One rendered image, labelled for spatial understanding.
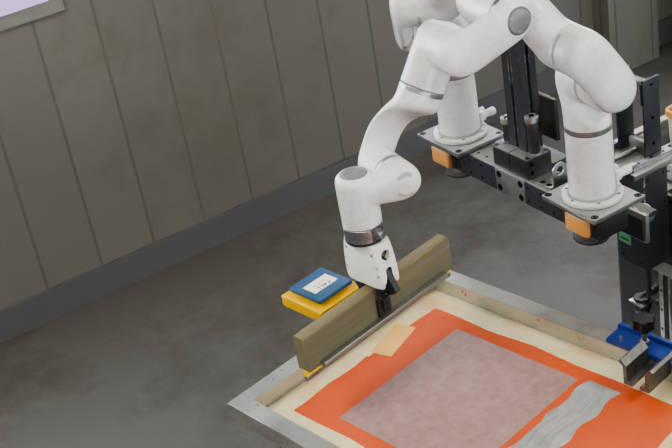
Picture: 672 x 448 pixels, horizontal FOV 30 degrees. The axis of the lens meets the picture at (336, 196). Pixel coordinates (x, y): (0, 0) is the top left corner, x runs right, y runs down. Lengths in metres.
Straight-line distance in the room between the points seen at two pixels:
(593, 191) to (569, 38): 0.37
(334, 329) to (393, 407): 0.19
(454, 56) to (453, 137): 0.71
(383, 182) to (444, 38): 0.28
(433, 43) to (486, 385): 0.66
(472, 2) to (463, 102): 0.60
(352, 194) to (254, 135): 2.66
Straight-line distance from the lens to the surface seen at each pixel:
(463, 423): 2.33
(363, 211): 2.27
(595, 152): 2.53
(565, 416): 2.32
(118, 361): 4.44
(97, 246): 4.76
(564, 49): 2.34
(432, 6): 2.68
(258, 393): 2.44
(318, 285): 2.75
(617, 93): 2.41
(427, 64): 2.24
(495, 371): 2.45
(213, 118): 4.79
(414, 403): 2.39
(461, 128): 2.87
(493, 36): 2.21
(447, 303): 2.65
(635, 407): 2.34
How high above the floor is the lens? 2.43
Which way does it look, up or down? 28 degrees down
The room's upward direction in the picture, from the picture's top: 10 degrees counter-clockwise
